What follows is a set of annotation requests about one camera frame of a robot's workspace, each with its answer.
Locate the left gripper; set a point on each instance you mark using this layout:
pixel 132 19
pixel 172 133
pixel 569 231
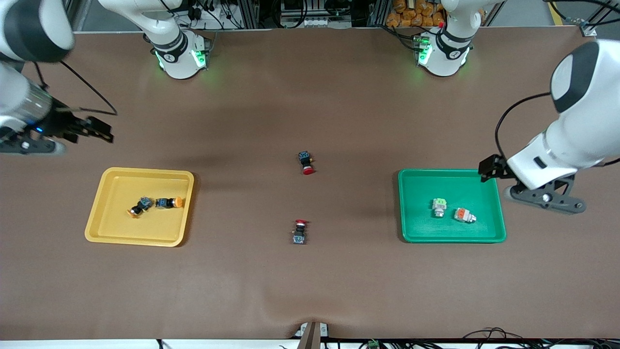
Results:
pixel 499 166

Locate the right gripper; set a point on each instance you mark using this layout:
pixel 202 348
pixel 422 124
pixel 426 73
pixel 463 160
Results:
pixel 62 123

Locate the push button with orange block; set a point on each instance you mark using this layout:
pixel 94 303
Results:
pixel 464 215

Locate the push button with green block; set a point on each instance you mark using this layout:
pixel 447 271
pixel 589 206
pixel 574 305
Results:
pixel 439 207

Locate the yellow mushroom push button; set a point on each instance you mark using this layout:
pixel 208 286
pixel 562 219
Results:
pixel 167 202
pixel 142 206

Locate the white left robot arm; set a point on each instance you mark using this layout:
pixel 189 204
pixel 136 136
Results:
pixel 596 121

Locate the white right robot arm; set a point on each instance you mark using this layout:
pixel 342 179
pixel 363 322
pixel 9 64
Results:
pixel 43 24

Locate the green plastic tray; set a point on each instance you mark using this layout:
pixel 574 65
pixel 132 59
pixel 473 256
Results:
pixel 421 228

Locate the yellow plastic tray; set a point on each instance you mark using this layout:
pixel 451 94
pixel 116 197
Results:
pixel 116 228

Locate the pile of orange parts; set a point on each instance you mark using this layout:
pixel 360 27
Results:
pixel 411 14

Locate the red mushroom push button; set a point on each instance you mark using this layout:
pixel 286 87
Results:
pixel 299 233
pixel 306 162

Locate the aluminium equipment rack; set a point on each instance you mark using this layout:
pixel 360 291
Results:
pixel 252 12

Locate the brown table mat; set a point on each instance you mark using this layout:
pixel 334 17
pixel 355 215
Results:
pixel 310 97

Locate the small green terminal connector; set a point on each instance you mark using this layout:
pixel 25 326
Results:
pixel 373 344

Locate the white power strip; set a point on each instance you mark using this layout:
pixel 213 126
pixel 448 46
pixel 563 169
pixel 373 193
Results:
pixel 315 22

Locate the aluminium frame post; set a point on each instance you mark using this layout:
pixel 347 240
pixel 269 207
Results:
pixel 598 22

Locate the metal clamp bracket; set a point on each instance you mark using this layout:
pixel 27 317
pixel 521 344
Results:
pixel 312 337

